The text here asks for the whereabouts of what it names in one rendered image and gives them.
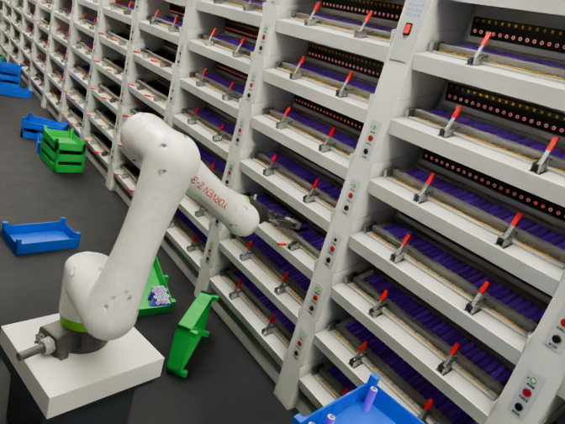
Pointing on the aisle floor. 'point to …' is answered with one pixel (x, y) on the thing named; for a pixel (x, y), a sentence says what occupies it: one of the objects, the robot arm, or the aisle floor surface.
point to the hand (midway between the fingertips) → (292, 223)
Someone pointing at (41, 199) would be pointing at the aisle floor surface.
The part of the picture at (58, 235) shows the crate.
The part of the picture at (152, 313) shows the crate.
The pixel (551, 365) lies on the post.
